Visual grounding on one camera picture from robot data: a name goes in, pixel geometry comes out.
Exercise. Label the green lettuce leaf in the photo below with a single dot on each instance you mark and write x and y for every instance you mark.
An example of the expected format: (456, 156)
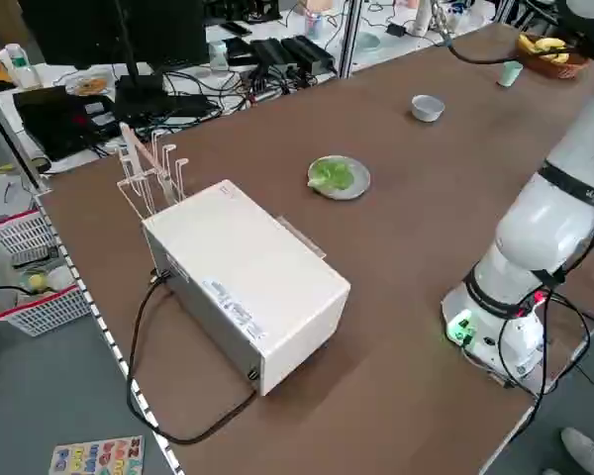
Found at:
(331, 173)

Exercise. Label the pale green cup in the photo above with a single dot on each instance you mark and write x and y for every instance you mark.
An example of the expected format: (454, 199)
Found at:
(509, 74)

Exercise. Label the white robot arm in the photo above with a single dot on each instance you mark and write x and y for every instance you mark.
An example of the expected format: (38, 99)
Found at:
(539, 222)

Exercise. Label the larger grey dish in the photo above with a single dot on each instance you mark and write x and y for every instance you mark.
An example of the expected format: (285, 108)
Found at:
(357, 184)

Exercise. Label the smaller grey bowl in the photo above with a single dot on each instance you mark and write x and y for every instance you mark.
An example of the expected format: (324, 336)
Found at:
(425, 106)

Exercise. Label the cup of pens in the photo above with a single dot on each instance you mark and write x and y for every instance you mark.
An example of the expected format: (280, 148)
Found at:
(314, 25)

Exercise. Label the white toaster oven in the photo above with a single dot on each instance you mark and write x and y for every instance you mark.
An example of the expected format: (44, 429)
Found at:
(247, 277)

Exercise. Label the black power adapter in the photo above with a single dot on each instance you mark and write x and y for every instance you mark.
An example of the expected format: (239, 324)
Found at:
(309, 52)
(272, 54)
(237, 49)

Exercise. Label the pale green bowl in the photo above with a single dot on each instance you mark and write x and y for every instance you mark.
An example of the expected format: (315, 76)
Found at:
(368, 42)

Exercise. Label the small black charger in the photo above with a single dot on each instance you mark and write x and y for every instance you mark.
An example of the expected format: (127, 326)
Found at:
(397, 29)

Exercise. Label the cardboard box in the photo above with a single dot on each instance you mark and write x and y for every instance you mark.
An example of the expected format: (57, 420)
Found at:
(319, 5)

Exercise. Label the white basket red rim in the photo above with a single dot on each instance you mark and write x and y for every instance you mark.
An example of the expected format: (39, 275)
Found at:
(49, 312)

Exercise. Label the plate of cookies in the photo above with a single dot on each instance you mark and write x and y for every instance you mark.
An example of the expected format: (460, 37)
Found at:
(86, 85)

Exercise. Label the yellow ball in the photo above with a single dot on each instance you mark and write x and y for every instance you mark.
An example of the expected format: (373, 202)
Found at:
(37, 283)

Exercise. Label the colourful alphabet puzzle board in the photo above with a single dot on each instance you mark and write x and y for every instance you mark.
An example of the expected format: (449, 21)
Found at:
(96, 457)

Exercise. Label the black monitor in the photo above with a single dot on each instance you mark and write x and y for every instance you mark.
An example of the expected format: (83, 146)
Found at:
(79, 29)

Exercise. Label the brown wicker basket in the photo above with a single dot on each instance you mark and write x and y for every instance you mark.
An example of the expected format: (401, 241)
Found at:
(559, 70)

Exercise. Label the yellow banana bunch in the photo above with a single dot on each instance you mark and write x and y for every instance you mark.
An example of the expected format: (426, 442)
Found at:
(544, 45)

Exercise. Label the clear bottle white cap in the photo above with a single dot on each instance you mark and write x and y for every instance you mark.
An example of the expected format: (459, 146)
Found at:
(19, 66)

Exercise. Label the person's shoe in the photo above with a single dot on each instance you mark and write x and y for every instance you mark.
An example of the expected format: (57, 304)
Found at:
(586, 452)

